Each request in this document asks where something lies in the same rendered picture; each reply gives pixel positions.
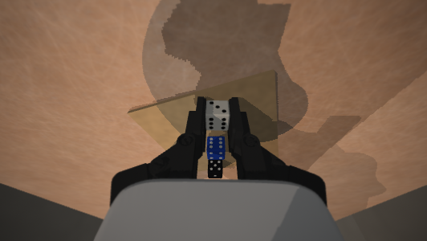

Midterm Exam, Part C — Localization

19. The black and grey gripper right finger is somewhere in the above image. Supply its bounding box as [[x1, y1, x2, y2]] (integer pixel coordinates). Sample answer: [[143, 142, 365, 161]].
[[227, 97, 327, 207]]

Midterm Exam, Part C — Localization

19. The blue die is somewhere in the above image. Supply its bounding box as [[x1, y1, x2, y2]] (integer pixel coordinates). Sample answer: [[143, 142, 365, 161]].
[[206, 137, 226, 160]]

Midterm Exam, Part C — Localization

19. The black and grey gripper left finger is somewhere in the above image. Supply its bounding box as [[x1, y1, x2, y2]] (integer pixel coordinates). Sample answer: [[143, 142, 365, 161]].
[[110, 96, 206, 206]]

